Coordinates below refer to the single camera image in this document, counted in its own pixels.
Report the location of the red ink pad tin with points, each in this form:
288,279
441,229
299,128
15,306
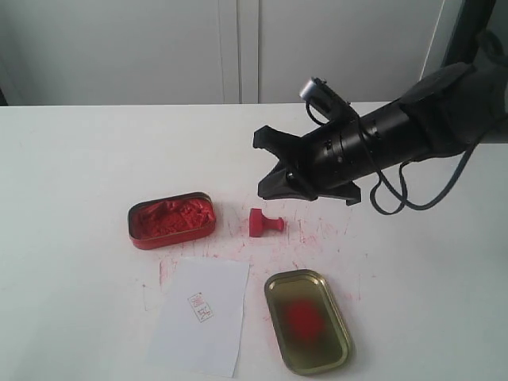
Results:
171,220

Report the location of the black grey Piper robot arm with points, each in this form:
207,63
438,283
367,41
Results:
447,113

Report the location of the white cabinet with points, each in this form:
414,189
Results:
214,52

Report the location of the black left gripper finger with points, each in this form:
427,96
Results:
281,183

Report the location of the gold metal tin lid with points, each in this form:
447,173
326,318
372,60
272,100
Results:
310,331

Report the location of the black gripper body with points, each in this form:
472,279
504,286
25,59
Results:
288,149

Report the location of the red plastic stamp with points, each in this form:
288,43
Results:
258,224

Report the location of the white paper sheet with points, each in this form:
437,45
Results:
199,327

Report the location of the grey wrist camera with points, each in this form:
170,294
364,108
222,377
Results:
318,95

